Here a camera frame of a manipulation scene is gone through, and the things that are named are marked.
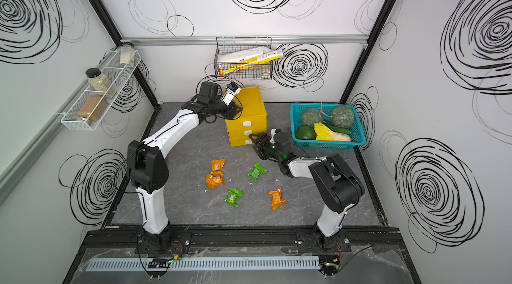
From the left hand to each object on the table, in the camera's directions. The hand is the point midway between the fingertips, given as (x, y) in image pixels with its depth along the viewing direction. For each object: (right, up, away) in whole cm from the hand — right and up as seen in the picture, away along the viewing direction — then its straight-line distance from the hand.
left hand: (236, 105), depth 91 cm
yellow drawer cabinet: (+8, -7, -3) cm, 11 cm away
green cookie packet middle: (+9, -31, +1) cm, 32 cm away
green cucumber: (+50, -11, +8) cm, 52 cm away
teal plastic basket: (+44, -10, +8) cm, 46 cm away
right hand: (+6, -16, -3) cm, 17 cm away
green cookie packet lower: (0, -39, -8) cm, 40 cm away
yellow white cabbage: (+42, -13, +5) cm, 45 cm away
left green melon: (+37, -5, +9) cm, 39 cm away
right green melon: (+52, -5, +6) cm, 52 cm away
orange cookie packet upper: (-9, -28, +3) cm, 30 cm away
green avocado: (+33, -13, +6) cm, 36 cm away
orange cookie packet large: (-10, -33, -2) cm, 35 cm away
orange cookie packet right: (+18, -41, -8) cm, 45 cm away
